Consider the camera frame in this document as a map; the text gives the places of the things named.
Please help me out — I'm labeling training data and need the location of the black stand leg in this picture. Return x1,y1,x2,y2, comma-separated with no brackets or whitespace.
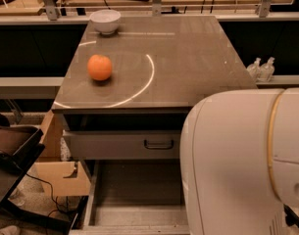
284,205,299,228

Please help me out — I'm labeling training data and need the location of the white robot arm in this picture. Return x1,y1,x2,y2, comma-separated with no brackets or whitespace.
180,88,299,235

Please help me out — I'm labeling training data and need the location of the open grey bottom drawer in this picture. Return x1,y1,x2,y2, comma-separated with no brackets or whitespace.
70,160,189,235

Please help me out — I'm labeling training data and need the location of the grey drawer cabinet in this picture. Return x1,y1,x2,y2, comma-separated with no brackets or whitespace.
51,14,258,235

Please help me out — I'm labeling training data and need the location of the right clear plastic bottle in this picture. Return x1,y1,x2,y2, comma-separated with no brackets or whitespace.
258,57,274,82

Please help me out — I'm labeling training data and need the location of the black floor cable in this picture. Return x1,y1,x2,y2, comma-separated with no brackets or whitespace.
25,171,78,217

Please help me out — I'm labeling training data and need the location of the white ceramic bowl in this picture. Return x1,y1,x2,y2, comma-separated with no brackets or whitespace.
89,9,121,34

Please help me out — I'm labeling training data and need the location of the clear plastic bottle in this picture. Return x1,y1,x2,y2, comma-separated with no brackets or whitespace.
246,58,261,81
258,57,274,82

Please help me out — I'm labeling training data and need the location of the left clear plastic bottle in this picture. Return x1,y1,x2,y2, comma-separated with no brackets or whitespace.
246,58,261,81

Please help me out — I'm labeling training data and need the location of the cardboard box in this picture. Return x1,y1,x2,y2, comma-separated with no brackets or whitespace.
35,111,91,197

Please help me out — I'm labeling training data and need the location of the orange fruit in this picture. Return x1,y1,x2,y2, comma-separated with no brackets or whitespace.
87,55,113,81

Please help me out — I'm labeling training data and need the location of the closed grey middle drawer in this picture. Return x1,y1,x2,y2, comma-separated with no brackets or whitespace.
63,130,180,160

